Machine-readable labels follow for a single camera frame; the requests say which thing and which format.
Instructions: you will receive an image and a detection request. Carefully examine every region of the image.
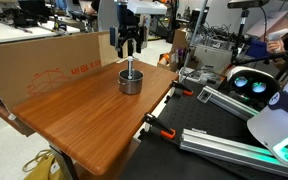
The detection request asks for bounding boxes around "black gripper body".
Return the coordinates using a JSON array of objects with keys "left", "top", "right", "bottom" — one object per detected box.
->
[{"left": 110, "top": 3, "right": 144, "bottom": 45}]

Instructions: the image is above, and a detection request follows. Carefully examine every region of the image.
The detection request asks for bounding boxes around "black and white marker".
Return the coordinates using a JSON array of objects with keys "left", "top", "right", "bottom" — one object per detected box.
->
[{"left": 128, "top": 56, "right": 133, "bottom": 80}]

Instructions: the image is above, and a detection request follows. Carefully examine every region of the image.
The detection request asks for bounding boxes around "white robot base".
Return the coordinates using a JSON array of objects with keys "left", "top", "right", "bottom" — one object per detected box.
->
[{"left": 247, "top": 83, "right": 288, "bottom": 165}]

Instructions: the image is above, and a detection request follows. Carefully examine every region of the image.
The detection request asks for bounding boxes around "small metal cup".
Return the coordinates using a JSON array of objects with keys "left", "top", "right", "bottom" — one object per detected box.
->
[{"left": 118, "top": 69, "right": 144, "bottom": 95}]

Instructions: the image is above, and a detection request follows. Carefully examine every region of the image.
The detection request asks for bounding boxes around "far orange black clamp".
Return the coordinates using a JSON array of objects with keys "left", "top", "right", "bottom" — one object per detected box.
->
[{"left": 170, "top": 81, "right": 193, "bottom": 96}]

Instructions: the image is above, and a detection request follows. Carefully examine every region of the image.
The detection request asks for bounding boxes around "orange black clamp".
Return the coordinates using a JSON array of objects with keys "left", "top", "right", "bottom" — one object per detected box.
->
[
  {"left": 142, "top": 113, "right": 176, "bottom": 139},
  {"left": 170, "top": 81, "right": 193, "bottom": 96}
]

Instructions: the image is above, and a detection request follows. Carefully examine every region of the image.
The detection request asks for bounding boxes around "near orange black clamp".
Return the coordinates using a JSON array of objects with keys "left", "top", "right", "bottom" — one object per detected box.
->
[{"left": 142, "top": 113, "right": 176, "bottom": 139}]

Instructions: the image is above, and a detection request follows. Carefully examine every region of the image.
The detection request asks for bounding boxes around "brown cardboard panel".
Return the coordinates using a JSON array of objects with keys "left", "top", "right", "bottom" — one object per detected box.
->
[{"left": 0, "top": 31, "right": 118, "bottom": 110}]

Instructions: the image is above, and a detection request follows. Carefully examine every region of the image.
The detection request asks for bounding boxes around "black perforated breadboard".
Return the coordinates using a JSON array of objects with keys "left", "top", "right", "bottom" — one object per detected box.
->
[{"left": 120, "top": 82, "right": 288, "bottom": 180}]

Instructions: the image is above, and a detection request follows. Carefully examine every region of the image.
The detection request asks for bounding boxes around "white VR headset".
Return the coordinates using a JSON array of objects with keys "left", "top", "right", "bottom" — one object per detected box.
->
[{"left": 226, "top": 66, "right": 280, "bottom": 103}]

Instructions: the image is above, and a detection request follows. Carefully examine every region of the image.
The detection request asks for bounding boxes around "yellow tote bag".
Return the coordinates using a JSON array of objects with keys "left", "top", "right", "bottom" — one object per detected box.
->
[{"left": 22, "top": 149, "right": 65, "bottom": 180}]

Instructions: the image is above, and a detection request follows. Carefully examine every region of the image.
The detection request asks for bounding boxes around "short aluminium rail bracket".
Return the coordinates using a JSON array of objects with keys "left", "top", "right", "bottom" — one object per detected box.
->
[{"left": 197, "top": 86, "right": 258, "bottom": 121}]

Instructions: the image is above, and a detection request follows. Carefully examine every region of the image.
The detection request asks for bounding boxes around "black camera on tripod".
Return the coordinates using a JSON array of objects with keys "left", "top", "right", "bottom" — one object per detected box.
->
[{"left": 227, "top": 0, "right": 269, "bottom": 65}]

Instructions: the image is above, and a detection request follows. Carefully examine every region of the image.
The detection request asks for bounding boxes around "long aluminium rail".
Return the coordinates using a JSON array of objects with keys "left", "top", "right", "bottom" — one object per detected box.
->
[{"left": 180, "top": 129, "right": 288, "bottom": 178}]

